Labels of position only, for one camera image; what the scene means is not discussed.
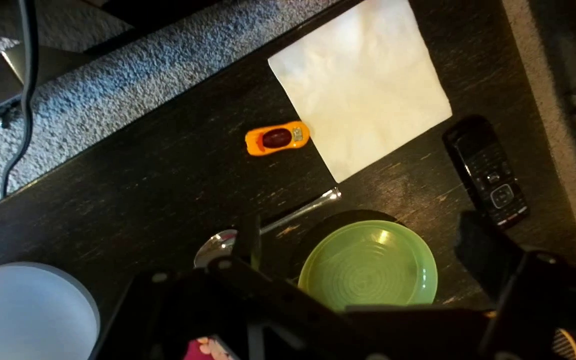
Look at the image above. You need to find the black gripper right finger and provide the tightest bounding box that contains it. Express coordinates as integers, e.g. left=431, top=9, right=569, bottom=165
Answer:
left=455, top=209, right=529, bottom=304

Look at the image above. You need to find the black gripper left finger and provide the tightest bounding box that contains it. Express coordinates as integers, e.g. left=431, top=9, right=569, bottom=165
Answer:
left=236, top=216, right=265, bottom=268

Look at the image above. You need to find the small orange oval gadget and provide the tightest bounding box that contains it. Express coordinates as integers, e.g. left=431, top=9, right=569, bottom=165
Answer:
left=244, top=121, right=313, bottom=158

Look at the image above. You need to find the silver metal spoon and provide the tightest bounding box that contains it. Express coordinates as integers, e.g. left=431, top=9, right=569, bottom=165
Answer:
left=192, top=184, right=344, bottom=270

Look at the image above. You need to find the black remote control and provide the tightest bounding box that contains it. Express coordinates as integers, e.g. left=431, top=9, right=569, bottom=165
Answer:
left=441, top=115, right=532, bottom=232

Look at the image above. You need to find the small red bowl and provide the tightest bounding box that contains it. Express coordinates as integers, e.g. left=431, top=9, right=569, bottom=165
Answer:
left=182, top=334, right=236, bottom=360

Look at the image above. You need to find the green plate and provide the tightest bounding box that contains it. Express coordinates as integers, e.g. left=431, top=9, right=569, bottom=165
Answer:
left=297, top=218, right=441, bottom=314

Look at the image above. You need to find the black wooden coffee table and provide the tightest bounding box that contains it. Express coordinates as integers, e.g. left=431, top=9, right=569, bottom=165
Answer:
left=0, top=0, right=576, bottom=360

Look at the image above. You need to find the white paper napkin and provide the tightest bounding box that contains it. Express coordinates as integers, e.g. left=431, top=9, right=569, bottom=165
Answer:
left=267, top=0, right=455, bottom=186

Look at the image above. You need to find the white plastic bin bag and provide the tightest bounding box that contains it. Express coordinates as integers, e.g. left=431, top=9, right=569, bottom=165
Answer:
left=0, top=261, right=103, bottom=360

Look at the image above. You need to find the black cable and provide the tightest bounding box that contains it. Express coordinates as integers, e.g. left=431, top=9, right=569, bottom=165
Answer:
left=0, top=0, right=41, bottom=198

